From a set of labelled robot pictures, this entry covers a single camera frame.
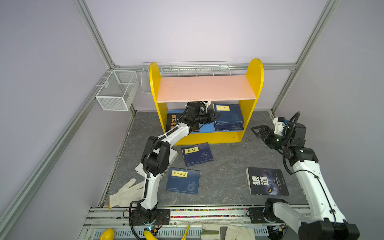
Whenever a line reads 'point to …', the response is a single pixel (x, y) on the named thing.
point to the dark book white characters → (266, 181)
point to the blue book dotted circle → (196, 154)
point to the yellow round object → (107, 234)
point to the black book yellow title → (172, 118)
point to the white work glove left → (128, 196)
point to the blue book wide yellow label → (229, 126)
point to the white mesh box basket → (120, 91)
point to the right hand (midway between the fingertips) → (257, 133)
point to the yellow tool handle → (149, 236)
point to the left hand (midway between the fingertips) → (224, 117)
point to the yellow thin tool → (184, 236)
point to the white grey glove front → (213, 231)
